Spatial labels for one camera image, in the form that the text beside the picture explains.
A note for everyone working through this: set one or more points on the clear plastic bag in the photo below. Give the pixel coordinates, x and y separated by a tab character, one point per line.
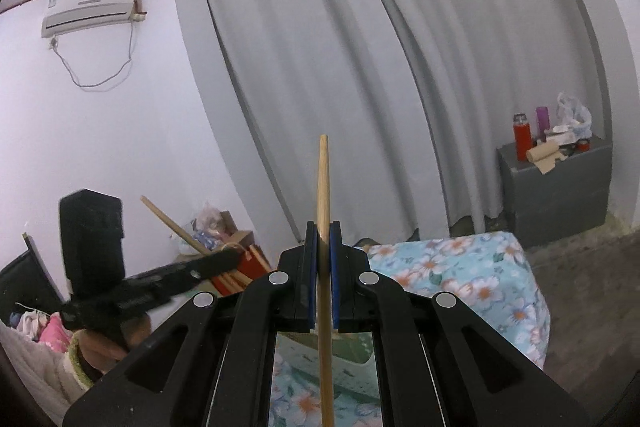
575	114

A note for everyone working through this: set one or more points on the black monitor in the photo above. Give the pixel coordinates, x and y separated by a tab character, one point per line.
20	277

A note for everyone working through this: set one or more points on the grey cabinet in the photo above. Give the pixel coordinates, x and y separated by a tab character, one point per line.
550	197

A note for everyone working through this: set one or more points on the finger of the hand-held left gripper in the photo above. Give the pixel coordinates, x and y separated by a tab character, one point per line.
200	268

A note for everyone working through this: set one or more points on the grey curtain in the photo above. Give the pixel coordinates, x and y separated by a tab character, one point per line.
325	32

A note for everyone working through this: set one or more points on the blue floral blanket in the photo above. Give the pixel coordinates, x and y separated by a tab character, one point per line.
450	267

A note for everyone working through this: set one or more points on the person's left forearm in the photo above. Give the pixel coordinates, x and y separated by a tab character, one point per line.
40	377

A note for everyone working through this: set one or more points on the pile of plastic bags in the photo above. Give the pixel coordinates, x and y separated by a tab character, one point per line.
210	217

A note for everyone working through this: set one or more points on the white air conditioner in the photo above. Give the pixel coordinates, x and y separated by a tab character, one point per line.
85	9

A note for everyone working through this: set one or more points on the red thermos bottle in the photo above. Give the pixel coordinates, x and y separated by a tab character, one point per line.
522	139

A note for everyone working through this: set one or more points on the purple bottle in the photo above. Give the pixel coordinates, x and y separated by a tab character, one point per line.
542	122

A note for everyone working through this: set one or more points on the single wooden chopstick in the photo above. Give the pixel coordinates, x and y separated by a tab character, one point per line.
170	222
324	187

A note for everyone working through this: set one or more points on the person's left hand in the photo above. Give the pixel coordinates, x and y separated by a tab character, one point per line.
97	349

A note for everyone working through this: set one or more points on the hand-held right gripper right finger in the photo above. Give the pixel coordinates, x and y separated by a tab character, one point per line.
336	287

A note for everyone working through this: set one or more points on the pile of clothes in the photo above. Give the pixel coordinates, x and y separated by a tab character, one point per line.
50	334

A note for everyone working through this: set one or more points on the open cardboard box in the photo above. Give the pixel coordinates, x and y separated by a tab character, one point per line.
242	238

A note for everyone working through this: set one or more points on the red gift bag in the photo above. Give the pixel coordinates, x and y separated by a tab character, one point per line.
247	263

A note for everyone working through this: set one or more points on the green star-holed utensil basket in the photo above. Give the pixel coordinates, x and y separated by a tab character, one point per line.
352	349

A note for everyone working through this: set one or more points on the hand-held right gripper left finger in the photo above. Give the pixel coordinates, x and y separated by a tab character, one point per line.
311	287

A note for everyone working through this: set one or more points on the brown paper roll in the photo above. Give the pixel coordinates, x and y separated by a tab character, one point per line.
542	153

